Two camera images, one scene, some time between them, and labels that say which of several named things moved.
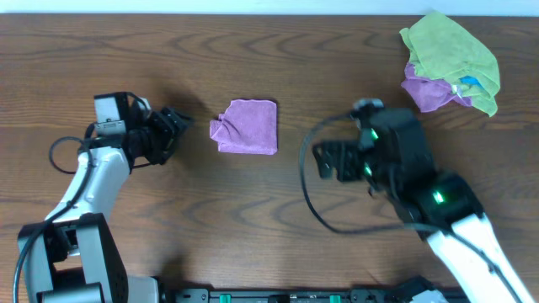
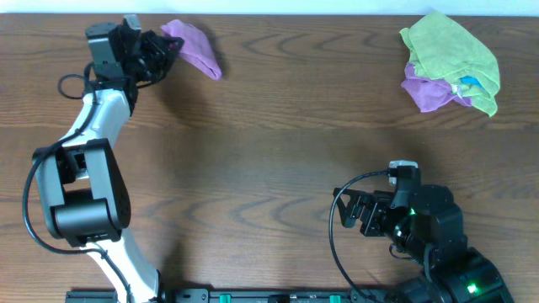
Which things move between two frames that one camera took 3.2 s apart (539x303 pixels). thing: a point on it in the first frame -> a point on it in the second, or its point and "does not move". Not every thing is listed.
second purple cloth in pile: [430, 94] does not move
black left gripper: [164, 132] -> [151, 52]
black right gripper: [348, 151] -> [377, 205]
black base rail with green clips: [338, 295] does not move
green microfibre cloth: [440, 50] does not move
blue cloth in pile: [470, 80] does not move
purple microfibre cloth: [247, 127] -> [194, 48]
